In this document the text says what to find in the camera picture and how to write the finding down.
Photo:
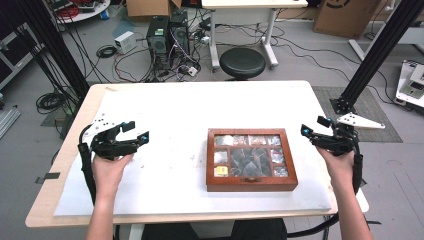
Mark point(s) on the grey shelf unit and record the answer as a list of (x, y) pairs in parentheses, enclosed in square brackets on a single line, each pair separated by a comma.
[(16, 56)]

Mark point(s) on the person's right hand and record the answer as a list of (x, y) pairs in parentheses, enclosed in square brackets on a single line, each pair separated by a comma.
[(340, 170)]

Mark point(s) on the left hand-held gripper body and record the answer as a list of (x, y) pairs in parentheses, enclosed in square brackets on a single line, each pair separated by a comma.
[(111, 148)]

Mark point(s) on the white desk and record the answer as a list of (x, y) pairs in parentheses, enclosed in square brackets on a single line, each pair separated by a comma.
[(253, 4)]

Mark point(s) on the black computer tower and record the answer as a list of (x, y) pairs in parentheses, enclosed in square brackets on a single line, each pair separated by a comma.
[(180, 36), (157, 40)]

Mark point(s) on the black round stool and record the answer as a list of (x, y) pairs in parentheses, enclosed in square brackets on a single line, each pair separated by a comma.
[(242, 62)]

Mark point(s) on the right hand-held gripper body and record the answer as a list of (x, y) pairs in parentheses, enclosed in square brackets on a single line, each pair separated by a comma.
[(343, 143)]

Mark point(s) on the small cardboard box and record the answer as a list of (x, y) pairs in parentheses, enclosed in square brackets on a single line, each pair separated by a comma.
[(150, 7)]

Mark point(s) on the round white table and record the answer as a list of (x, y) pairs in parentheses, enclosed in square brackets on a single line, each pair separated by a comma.
[(90, 15)]

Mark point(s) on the pile of dark packets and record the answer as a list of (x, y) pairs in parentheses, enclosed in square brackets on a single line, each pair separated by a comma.
[(250, 161)]

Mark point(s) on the light wooden table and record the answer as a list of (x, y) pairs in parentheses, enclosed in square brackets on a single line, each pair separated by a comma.
[(66, 160)]

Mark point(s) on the black tape strip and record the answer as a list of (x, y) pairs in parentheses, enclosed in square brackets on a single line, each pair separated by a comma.
[(48, 177)]

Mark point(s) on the white table mat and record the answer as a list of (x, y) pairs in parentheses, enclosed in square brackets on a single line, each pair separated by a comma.
[(173, 113)]

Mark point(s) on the large cardboard box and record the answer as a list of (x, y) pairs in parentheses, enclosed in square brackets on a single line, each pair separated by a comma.
[(346, 16)]

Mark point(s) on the white box device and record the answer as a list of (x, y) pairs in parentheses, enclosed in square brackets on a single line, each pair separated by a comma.
[(125, 41)]

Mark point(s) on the white machine with grey panel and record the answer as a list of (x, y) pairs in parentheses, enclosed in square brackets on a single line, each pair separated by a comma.
[(411, 85)]

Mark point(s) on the person's dark trousers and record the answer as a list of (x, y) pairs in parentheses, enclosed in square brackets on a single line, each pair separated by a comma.
[(260, 230)]

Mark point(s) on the aluminium profile bars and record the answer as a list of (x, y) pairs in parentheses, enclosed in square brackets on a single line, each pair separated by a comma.
[(7, 121)]

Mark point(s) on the yellow packet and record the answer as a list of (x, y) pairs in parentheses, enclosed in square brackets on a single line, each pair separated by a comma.
[(221, 171)]

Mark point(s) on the wooden box with glass lid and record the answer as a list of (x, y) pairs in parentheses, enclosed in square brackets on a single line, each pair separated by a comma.
[(251, 185)]

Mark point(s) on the grey floor mat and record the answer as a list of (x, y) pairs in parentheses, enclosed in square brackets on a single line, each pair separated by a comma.
[(370, 106)]

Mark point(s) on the black metal frame post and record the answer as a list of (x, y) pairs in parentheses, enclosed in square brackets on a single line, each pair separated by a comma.
[(56, 43), (376, 53)]

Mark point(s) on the white packet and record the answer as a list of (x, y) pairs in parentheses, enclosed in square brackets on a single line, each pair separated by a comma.
[(220, 156)]

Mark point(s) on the person's left hand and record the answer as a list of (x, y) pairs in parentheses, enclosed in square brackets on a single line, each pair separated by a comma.
[(108, 173)]

